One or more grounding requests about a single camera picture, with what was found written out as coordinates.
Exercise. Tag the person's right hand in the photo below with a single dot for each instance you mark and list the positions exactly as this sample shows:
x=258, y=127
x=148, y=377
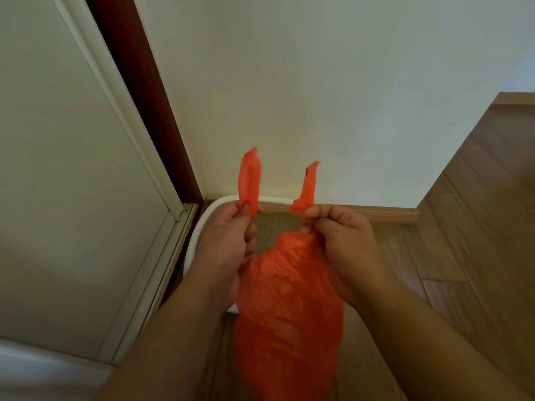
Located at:
x=355, y=258

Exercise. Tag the person's left hand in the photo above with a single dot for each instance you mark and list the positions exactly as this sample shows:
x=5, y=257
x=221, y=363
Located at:
x=217, y=254

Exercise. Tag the person's left thumb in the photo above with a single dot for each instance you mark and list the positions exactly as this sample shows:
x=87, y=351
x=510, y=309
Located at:
x=241, y=216

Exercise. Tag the person's right thumb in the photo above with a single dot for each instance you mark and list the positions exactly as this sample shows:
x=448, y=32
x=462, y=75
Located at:
x=322, y=229

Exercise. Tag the orange plastic bag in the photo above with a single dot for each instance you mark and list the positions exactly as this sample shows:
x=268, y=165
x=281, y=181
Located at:
x=288, y=313

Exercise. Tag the person's left forearm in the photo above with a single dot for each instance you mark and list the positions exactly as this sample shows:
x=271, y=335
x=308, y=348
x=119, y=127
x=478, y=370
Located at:
x=167, y=350

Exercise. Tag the person's right forearm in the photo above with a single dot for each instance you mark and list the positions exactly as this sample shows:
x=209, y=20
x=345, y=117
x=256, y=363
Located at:
x=426, y=346

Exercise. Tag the sandy cat litter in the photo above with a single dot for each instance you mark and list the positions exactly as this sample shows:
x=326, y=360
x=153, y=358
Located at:
x=271, y=231

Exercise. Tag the white litter box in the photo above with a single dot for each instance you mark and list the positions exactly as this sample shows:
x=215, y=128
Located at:
x=196, y=242

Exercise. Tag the long wooden baseboard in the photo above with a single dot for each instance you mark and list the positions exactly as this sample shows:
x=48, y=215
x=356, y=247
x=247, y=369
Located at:
x=384, y=213

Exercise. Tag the white door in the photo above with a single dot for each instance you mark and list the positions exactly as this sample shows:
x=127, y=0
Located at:
x=71, y=183

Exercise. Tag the short wooden baseboard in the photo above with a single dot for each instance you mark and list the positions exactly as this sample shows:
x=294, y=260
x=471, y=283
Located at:
x=514, y=98

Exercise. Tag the white ledge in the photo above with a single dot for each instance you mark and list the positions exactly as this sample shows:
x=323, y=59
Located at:
x=46, y=373

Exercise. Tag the dark red door frame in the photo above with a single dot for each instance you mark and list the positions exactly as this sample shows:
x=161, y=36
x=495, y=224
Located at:
x=142, y=95

